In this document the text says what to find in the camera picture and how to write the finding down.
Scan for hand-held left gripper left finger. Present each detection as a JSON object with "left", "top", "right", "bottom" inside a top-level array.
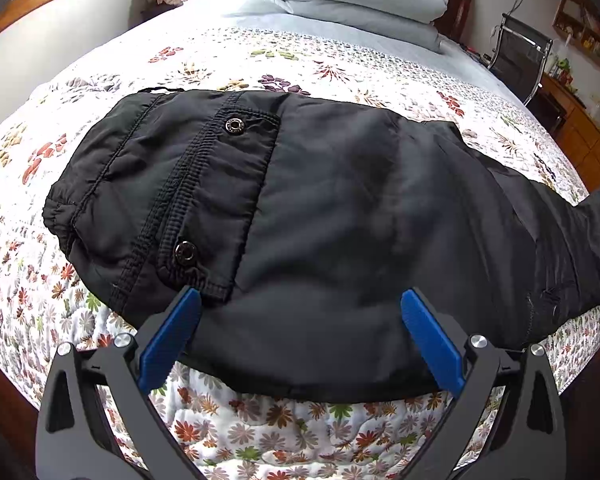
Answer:
[{"left": 35, "top": 285, "right": 203, "bottom": 480}]

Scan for black mesh office chair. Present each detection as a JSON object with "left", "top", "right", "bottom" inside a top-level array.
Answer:
[{"left": 486, "top": 12, "right": 554, "bottom": 107}]

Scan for floral quilted bedspread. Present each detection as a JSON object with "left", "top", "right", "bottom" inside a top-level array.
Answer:
[{"left": 0, "top": 0, "right": 600, "bottom": 480}]

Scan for wooden wall shelf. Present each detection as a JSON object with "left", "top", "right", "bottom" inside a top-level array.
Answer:
[{"left": 552, "top": 0, "right": 600, "bottom": 67}]

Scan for dark wooden headboard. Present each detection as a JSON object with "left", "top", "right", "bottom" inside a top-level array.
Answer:
[{"left": 434, "top": 0, "right": 474, "bottom": 45}]

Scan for tangled cables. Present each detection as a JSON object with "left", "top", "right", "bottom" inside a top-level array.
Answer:
[{"left": 458, "top": 44, "right": 486, "bottom": 67}]

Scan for wooden desk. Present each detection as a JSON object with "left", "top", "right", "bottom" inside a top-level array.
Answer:
[{"left": 527, "top": 71, "right": 600, "bottom": 193}]

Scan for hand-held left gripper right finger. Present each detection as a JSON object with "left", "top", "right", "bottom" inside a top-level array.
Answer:
[{"left": 400, "top": 287, "right": 569, "bottom": 480}]

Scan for black pants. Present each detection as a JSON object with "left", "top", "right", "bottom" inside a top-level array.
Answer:
[{"left": 41, "top": 87, "right": 600, "bottom": 404}]

